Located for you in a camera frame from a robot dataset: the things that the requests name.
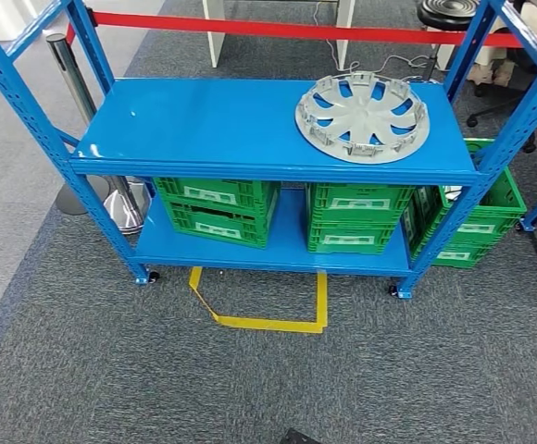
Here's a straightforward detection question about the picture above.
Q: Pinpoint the white floor cable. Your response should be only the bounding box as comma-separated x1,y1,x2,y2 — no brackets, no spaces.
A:
312,0,431,84

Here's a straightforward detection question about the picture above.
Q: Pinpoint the black round stool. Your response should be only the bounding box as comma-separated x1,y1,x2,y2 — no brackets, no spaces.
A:
416,0,480,80

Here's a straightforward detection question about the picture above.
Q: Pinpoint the red barrier tape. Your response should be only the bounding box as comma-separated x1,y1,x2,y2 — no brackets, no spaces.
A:
64,10,537,50

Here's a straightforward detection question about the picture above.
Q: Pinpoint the grey wheel hubcap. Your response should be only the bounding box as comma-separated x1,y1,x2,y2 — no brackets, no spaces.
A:
294,71,430,166

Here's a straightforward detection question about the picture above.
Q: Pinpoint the dark round flat base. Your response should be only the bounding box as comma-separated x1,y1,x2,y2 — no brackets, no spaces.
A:
55,174,112,216

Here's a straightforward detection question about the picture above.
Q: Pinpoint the white desk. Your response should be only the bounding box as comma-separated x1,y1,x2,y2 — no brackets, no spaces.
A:
202,0,356,71

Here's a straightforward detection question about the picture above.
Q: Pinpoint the black office chair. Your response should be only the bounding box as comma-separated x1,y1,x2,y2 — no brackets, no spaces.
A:
467,0,537,154

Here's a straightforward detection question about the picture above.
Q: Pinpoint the chrome stanchion post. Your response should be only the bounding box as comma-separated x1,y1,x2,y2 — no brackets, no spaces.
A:
46,33,151,235

